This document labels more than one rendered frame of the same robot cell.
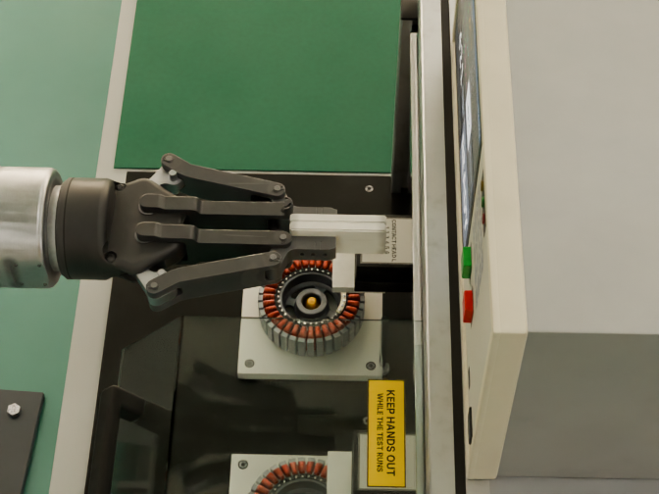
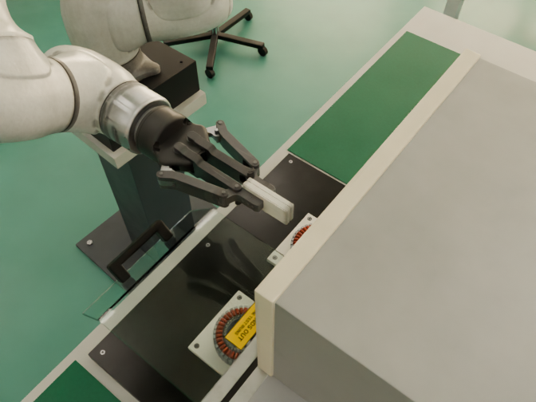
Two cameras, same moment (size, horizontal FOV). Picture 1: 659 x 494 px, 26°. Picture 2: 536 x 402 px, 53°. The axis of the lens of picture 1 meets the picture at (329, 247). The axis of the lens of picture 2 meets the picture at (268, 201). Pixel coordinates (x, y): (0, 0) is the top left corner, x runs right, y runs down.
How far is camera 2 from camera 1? 49 cm
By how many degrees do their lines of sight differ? 21
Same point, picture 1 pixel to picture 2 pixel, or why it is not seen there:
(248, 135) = (350, 166)
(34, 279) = (124, 143)
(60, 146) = not seen: hidden behind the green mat
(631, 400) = (337, 385)
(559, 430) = (300, 374)
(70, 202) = (152, 114)
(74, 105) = not seen: hidden behind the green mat
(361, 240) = (274, 210)
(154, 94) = (325, 130)
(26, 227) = (126, 115)
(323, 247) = (252, 202)
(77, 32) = not seen: hidden behind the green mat
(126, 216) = (179, 136)
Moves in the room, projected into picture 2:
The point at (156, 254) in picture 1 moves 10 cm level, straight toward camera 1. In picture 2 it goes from (175, 160) to (133, 218)
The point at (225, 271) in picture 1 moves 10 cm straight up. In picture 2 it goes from (196, 186) to (187, 130)
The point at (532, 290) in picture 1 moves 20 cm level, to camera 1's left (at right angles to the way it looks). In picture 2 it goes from (298, 281) to (142, 179)
